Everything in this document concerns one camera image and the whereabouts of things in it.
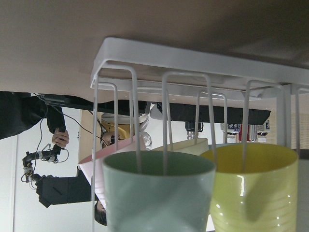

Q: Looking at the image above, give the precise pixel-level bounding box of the green cup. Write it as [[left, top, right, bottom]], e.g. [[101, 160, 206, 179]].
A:
[[102, 151, 216, 232]]

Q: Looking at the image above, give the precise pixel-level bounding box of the cream cup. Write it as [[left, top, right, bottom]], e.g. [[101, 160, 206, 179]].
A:
[[167, 138, 209, 156]]

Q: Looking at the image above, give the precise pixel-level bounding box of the pink cup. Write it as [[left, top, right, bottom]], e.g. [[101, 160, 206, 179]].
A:
[[79, 139, 147, 209]]

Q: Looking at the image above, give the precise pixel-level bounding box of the yellow cup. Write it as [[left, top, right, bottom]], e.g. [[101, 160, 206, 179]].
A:
[[202, 143, 298, 232]]

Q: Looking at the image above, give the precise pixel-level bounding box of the white wire cup rack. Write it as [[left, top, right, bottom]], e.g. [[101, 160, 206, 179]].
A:
[[90, 37, 309, 232]]

